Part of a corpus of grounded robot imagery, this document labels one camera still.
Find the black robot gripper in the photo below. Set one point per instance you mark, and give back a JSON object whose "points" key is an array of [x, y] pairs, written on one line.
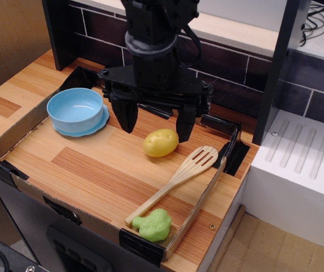
{"points": [[155, 78]]}

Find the light blue plastic bowl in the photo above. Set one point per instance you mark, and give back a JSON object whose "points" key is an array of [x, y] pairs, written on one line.
{"points": [[75, 110]]}

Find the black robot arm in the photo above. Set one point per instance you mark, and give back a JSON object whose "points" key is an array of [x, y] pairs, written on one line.
{"points": [[154, 20]]}

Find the light blue plastic plate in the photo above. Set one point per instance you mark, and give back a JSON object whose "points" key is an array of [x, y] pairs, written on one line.
{"points": [[99, 124]]}

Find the yellow toy potato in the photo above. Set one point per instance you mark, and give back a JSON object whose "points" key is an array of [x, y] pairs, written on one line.
{"points": [[160, 143]]}

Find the slotted wooden spatula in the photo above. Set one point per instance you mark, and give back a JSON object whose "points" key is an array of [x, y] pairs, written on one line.
{"points": [[199, 161]]}

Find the green toy broccoli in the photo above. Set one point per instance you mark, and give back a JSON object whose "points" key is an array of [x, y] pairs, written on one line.
{"points": [[154, 227]]}

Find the black vertical post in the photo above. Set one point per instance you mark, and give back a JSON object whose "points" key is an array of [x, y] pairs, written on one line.
{"points": [[288, 41]]}

